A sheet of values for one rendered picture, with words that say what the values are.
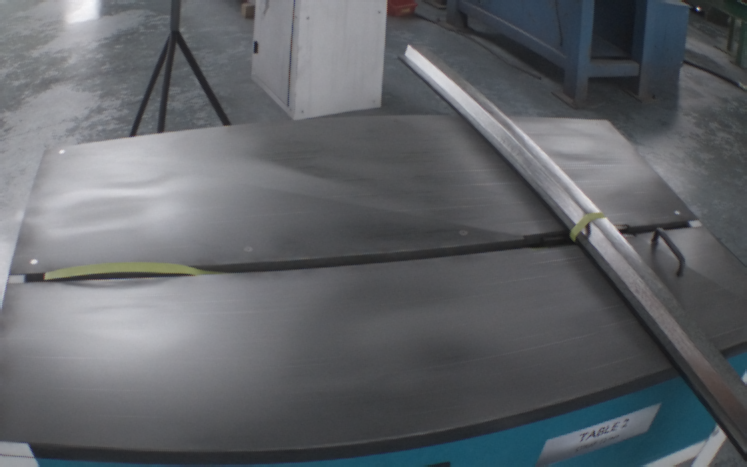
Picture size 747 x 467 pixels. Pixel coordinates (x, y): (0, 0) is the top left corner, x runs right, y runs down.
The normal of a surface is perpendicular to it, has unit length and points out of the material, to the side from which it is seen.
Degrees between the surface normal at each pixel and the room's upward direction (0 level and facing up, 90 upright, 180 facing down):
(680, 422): 90
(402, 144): 0
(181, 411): 0
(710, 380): 75
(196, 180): 0
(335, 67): 90
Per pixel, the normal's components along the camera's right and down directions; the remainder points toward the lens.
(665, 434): 0.22, 0.53
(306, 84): 0.44, 0.50
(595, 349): 0.05, -0.85
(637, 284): -0.90, -0.11
